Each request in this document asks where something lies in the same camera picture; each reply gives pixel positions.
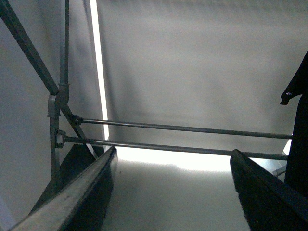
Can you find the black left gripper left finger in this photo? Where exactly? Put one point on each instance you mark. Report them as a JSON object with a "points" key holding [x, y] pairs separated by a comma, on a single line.
{"points": [[81, 205]]}

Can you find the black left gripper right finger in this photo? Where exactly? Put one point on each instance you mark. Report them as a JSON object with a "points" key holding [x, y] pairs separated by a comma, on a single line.
{"points": [[268, 204]]}

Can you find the black printed t-shirt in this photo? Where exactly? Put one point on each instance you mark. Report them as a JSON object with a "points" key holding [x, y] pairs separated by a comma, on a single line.
{"points": [[296, 175]]}

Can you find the grey metal drying rack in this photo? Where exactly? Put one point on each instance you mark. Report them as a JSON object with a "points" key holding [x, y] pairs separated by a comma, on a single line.
{"points": [[65, 126]]}

